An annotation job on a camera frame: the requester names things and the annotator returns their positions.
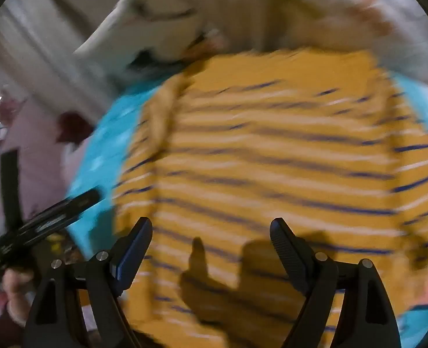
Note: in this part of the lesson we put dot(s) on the person's left hand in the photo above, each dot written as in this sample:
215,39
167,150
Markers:
16,290

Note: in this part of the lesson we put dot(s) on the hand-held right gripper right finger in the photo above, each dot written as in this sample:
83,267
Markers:
288,257

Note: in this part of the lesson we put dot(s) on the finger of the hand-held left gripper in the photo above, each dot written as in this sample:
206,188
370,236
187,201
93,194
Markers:
67,210

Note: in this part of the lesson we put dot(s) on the grey striped curtain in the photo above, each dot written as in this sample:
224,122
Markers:
36,54

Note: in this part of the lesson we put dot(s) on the yellow striped shirt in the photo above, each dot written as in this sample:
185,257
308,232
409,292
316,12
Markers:
272,152

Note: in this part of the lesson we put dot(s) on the white printed pillow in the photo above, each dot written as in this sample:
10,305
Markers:
155,18

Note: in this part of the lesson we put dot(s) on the black bar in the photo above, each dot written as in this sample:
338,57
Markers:
9,185

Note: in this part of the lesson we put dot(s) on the teal star blanket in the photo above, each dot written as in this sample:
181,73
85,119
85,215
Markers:
101,152

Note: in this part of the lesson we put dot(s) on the maroon cloth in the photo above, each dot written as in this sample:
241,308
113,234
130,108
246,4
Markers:
74,127

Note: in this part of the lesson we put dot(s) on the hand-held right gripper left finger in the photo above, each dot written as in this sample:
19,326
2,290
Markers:
136,257

